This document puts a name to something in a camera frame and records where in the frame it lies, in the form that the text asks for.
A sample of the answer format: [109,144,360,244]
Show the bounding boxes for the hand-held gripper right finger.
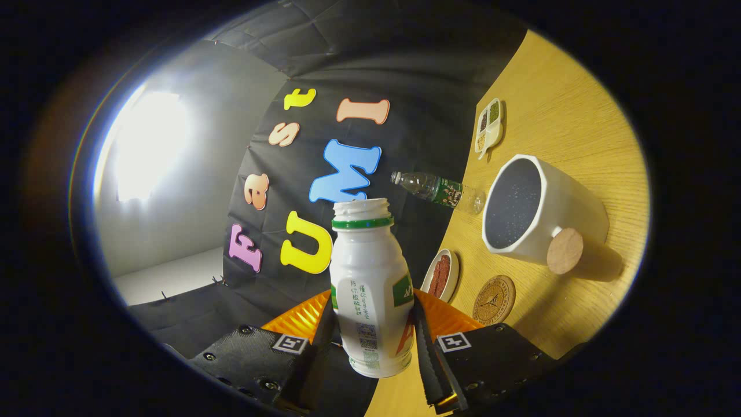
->
[412,288,559,413]

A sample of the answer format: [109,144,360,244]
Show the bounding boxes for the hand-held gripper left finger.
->
[188,290,348,415]

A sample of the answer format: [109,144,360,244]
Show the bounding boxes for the round cork coaster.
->
[472,275,516,325]

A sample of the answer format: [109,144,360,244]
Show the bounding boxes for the white juice bottle green collar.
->
[329,198,416,379]

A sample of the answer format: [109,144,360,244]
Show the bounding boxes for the white cup with wooden handle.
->
[482,153,625,283]

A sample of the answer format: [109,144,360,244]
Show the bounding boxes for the clear plastic water bottle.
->
[390,170,487,215]

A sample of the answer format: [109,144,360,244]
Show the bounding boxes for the red sausage slices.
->
[428,255,451,297]

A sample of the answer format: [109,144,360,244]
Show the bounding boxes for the white round plate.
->
[420,248,460,303]

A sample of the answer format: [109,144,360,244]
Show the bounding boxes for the ceiling light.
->
[113,90,192,202]

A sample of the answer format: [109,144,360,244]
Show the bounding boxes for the white divided dish with beans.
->
[474,98,505,160]

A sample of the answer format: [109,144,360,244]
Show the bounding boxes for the wooden table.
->
[365,29,650,417]

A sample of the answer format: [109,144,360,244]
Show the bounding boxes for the black backdrop cloth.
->
[127,0,530,417]

